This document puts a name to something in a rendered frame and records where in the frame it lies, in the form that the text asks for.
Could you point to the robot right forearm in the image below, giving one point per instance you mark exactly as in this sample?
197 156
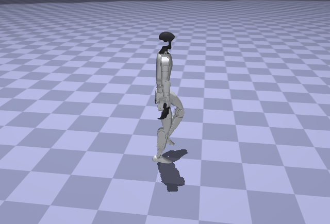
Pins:
166 93

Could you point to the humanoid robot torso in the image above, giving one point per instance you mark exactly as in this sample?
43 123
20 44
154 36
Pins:
158 92

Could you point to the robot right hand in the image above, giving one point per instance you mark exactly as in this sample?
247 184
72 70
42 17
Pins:
165 111

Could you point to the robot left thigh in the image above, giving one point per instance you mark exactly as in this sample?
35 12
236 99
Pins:
174 100

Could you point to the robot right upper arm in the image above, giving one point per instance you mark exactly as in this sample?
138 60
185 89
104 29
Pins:
164 63

